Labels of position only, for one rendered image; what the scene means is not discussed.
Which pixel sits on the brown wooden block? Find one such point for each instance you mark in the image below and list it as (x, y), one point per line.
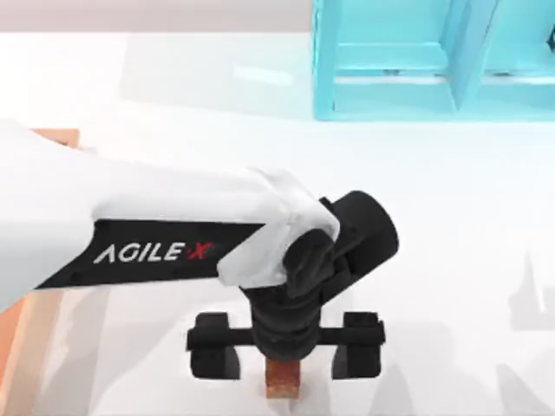
(282, 377)

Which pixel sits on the shallow salmon-coloured box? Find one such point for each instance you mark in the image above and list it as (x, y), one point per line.
(26, 346)

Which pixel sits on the light blue rack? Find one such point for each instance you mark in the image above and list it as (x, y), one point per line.
(390, 65)

